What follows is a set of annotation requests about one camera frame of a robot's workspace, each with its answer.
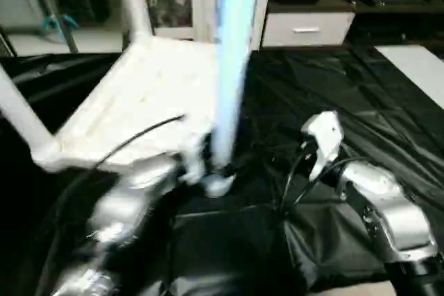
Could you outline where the black table mat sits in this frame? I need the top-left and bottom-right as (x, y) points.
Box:
(0, 43), (444, 296)

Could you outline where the blue plastic stool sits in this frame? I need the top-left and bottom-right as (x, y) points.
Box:
(40, 15), (81, 42)

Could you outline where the white glass door cabinet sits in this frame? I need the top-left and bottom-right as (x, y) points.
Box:
(121, 0), (275, 51)

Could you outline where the white plastic table top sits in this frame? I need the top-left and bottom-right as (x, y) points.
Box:
(31, 33), (240, 196)

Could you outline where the black low media cabinet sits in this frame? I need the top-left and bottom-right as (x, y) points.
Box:
(350, 0), (444, 46)

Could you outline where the grey metal frame post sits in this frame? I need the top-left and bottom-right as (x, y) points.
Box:
(35, 0), (78, 54)

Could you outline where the white side table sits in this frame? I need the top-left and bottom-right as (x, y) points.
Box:
(375, 45), (444, 111)

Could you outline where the white drawer unit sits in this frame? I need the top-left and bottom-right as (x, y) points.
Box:
(262, 10), (356, 49)

